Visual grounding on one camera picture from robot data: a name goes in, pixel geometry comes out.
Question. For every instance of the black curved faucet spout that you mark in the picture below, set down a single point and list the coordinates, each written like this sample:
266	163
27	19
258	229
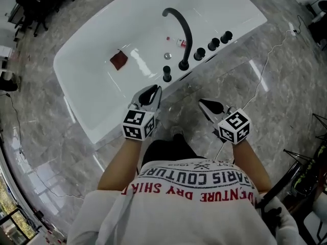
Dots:
187	34

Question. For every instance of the black handheld shower head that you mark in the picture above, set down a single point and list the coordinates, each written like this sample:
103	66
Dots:
167	74

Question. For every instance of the black tripod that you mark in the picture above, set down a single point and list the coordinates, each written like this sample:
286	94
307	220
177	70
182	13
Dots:
299	155

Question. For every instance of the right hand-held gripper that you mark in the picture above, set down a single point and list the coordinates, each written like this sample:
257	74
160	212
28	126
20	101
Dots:
235	129

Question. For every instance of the black flat bar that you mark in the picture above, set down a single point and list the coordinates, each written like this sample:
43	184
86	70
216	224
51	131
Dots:
281	185

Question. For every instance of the white bathtub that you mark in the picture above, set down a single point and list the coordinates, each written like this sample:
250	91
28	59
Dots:
102	91

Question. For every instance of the person's grey shoe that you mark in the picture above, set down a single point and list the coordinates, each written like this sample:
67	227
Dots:
176	132

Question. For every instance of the person's right forearm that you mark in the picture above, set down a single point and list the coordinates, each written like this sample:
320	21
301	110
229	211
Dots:
250	167

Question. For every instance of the black yellow-green bag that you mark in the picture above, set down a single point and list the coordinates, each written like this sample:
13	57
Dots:
306	172

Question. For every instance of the black faucet knob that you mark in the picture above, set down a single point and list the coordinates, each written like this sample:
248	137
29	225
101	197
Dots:
213	44
226	37
199	54

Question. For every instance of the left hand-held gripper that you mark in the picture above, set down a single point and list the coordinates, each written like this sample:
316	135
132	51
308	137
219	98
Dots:
139	126

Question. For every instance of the person's white printed shirt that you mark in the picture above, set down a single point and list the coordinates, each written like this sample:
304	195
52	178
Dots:
178	218

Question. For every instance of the white power strip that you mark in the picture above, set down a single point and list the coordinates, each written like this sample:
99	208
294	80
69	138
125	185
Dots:
292	30

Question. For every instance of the white chair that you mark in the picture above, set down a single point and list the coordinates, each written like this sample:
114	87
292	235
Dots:
316	223

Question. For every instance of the small red-label bottle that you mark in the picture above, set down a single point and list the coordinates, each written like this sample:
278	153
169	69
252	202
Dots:
181	43

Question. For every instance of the dark red cloth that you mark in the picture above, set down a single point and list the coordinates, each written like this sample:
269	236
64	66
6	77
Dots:
118	60

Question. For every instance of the person's left forearm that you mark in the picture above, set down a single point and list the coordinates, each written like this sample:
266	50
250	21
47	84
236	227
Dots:
120	167

